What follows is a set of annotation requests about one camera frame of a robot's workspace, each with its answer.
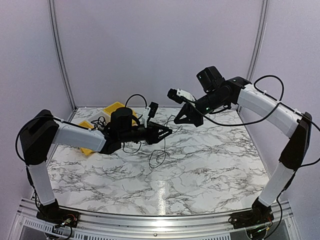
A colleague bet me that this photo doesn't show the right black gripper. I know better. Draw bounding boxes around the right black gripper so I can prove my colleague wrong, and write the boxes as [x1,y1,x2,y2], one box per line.
[174,90,229,127]

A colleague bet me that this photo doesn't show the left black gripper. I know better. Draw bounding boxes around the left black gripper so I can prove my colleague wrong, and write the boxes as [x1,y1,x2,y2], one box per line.
[119,120,172,145]

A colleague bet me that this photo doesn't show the black cable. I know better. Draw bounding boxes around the black cable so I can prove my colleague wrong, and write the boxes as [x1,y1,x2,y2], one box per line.
[148,114,183,169]

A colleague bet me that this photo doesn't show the black cable pulled up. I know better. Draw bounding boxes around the black cable pulled up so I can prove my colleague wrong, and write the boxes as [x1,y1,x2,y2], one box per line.
[91,119,110,131]

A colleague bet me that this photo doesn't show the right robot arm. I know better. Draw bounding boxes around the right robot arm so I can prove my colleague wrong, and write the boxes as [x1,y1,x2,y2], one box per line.
[167,66,314,224]

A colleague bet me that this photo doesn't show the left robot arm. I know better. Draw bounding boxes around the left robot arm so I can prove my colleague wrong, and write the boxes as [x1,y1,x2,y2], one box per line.
[15,102,172,223]

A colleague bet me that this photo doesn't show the white translucent bin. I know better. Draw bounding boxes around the white translucent bin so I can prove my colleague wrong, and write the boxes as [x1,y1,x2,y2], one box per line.
[88,110,111,123]

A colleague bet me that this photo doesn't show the yellow bin far right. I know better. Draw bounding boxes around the yellow bin far right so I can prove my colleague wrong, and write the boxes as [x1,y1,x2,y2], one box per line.
[102,101,138,121]

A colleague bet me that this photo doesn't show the yellow bin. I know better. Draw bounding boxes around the yellow bin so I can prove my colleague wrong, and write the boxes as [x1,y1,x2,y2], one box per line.
[102,101,138,121]
[78,120,94,156]

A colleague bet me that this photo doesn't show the yellow bin near left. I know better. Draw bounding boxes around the yellow bin near left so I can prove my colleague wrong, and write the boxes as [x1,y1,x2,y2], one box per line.
[78,120,94,156]

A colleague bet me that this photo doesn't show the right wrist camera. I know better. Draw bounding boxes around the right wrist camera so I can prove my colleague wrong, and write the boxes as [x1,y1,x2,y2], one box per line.
[167,88,196,104]

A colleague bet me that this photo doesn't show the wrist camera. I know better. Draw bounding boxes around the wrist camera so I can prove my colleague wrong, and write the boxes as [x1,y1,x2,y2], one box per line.
[167,88,196,104]
[140,101,159,128]

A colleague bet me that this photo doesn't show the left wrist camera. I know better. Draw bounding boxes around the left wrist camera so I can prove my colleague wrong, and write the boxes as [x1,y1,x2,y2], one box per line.
[140,101,159,128]

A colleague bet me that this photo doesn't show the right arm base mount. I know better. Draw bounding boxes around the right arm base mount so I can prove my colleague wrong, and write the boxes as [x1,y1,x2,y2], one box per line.
[228,198,274,229]

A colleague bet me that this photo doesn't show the right corner aluminium post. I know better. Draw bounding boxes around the right corner aluminium post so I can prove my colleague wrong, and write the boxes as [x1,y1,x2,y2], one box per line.
[246,0,270,82]

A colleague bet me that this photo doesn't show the corner aluminium post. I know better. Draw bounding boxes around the corner aluminium post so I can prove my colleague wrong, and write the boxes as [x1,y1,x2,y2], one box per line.
[246,0,270,82]
[47,0,77,111]

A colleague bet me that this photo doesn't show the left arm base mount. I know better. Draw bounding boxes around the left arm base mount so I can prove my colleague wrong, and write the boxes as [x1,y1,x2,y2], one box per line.
[36,199,80,228]

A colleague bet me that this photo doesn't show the aluminium front rail frame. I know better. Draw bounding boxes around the aluminium front rail frame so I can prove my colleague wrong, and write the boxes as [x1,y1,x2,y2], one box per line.
[8,198,301,240]

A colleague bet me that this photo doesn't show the left corner aluminium post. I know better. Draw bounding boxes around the left corner aluminium post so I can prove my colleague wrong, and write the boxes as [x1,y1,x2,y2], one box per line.
[47,0,77,111]

